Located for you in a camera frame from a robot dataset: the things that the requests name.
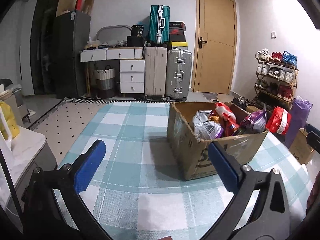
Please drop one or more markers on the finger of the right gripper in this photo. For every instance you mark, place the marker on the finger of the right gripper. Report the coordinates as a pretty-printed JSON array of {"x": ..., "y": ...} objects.
[{"x": 313, "y": 137}]

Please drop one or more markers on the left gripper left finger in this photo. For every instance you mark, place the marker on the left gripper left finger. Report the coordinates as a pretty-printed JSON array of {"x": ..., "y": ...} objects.
[{"x": 42, "y": 214}]

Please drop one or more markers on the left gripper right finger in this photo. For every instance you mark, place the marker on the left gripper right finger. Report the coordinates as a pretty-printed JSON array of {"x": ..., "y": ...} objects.
[{"x": 259, "y": 208}]

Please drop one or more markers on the purple white snack bag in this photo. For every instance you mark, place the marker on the purple white snack bag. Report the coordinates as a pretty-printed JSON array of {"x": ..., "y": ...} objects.
[{"x": 255, "y": 122}]

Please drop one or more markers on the red orange chip bag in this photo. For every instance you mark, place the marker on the red orange chip bag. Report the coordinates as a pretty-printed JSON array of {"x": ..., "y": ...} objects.
[{"x": 228, "y": 116}]

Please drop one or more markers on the SF cardboard box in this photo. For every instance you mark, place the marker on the SF cardboard box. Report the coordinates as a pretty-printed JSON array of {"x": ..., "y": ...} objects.
[{"x": 191, "y": 154}]

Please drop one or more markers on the silver purple snack bag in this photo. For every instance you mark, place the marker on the silver purple snack bag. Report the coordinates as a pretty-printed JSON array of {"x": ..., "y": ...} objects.
[{"x": 204, "y": 128}]

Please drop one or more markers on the person's right hand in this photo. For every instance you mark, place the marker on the person's right hand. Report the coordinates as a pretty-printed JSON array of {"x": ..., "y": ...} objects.
[{"x": 313, "y": 196}]

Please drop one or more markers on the brown paper bag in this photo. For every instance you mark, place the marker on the brown paper bag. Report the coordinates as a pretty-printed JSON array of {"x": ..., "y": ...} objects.
[{"x": 300, "y": 149}]

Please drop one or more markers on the purple gift bag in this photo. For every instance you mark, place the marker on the purple gift bag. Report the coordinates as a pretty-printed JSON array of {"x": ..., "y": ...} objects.
[{"x": 299, "y": 114}]

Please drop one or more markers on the red shopping bag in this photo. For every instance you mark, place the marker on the red shopping bag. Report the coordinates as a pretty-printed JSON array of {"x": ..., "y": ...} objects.
[{"x": 279, "y": 121}]

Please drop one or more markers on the white side cabinet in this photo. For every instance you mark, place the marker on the white side cabinet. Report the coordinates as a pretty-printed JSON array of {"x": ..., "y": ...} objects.
[{"x": 30, "y": 150}]

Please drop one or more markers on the wooden shoe rack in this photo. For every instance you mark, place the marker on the wooden shoe rack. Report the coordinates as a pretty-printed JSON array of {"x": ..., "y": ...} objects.
[{"x": 276, "y": 79}]

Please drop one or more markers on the white electric kettle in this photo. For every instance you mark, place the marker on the white electric kettle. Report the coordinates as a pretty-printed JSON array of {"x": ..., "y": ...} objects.
[{"x": 6, "y": 135}]

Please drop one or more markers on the dotted floor rug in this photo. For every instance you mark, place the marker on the dotted floor rug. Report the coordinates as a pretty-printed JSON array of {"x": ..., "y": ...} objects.
[{"x": 62, "y": 124}]

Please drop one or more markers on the yellow bag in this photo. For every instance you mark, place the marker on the yellow bag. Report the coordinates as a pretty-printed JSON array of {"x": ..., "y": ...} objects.
[{"x": 10, "y": 119}]

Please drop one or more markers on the teal plaid tablecloth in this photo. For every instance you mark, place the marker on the teal plaid tablecloth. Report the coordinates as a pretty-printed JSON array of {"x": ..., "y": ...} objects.
[{"x": 138, "y": 190}]

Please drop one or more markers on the wooden door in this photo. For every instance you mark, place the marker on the wooden door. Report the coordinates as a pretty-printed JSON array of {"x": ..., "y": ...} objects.
[{"x": 215, "y": 46}]

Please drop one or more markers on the woven laundry basket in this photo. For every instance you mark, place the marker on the woven laundry basket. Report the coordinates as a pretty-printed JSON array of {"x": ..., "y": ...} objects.
[{"x": 105, "y": 83}]

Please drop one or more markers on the silver suitcase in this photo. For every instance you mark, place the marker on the silver suitcase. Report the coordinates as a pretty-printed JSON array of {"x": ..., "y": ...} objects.
[{"x": 179, "y": 66}]

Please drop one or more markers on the yellow black box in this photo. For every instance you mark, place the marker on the yellow black box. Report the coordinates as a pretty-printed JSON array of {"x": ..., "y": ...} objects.
[{"x": 174, "y": 45}]

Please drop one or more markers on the stacked shoe boxes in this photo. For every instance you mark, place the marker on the stacked shoe boxes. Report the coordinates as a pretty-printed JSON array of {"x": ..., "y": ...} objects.
[{"x": 177, "y": 32}]

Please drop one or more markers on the beige suitcase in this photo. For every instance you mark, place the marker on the beige suitcase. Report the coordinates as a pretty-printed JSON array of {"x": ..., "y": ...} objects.
[{"x": 155, "y": 71}]

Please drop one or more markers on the white drawer desk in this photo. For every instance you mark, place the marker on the white drawer desk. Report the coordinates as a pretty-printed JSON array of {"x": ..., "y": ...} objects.
[{"x": 128, "y": 63}]

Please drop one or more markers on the black refrigerator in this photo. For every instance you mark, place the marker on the black refrigerator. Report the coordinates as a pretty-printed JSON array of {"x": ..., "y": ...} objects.
[{"x": 72, "y": 33}]

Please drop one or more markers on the teal suitcase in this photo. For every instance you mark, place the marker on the teal suitcase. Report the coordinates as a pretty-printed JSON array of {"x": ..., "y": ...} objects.
[{"x": 159, "y": 24}]

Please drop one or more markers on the black bag on desk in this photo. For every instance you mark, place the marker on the black bag on desk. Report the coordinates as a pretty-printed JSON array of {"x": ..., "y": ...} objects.
[{"x": 136, "y": 38}]

